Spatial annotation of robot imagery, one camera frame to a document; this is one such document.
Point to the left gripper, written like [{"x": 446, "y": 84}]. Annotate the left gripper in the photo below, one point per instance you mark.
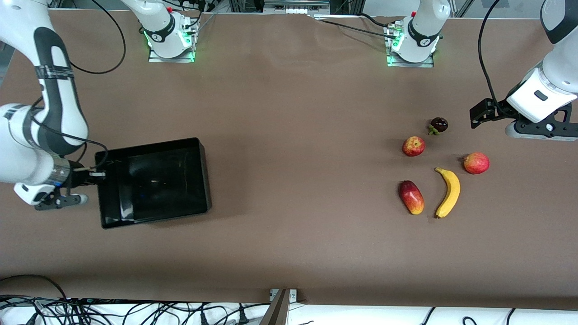
[{"x": 496, "y": 111}]

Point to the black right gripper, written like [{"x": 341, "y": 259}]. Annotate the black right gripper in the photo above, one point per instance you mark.
[{"x": 77, "y": 177}]

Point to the black plastic box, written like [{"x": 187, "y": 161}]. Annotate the black plastic box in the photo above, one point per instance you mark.
[{"x": 158, "y": 185}]

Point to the red yellow apple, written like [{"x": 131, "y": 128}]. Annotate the red yellow apple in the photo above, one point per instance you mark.
[{"x": 413, "y": 146}]

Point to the yellow banana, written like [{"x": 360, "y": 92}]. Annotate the yellow banana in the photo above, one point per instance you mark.
[{"x": 451, "y": 189}]

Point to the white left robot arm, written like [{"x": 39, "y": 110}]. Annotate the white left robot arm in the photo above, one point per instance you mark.
[{"x": 424, "y": 27}]

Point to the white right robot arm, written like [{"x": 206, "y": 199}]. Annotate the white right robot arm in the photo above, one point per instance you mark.
[{"x": 13, "y": 149}]

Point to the dark purple mangosteen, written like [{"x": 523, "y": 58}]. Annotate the dark purple mangosteen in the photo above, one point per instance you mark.
[{"x": 439, "y": 124}]

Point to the red apple at right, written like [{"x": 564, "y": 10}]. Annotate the red apple at right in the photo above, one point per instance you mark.
[{"x": 476, "y": 163}]

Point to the red yellow mango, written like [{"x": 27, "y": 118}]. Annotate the red yellow mango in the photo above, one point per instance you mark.
[{"x": 411, "y": 197}]

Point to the paper table cover sheet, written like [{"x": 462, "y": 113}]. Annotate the paper table cover sheet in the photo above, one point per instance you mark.
[{"x": 293, "y": 225}]

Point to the grey power strip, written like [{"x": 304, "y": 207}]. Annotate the grey power strip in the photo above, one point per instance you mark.
[{"x": 295, "y": 6}]

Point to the grey metal bar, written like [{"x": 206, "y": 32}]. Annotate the grey metal bar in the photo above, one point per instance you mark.
[{"x": 276, "y": 311}]

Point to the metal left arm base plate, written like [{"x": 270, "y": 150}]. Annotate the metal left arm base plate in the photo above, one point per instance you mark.
[{"x": 395, "y": 64}]

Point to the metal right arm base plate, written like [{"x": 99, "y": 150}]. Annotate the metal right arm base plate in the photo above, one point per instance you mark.
[{"x": 156, "y": 59}]

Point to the silver metal bracket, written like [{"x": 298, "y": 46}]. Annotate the silver metal bracket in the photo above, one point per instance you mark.
[{"x": 293, "y": 294}]

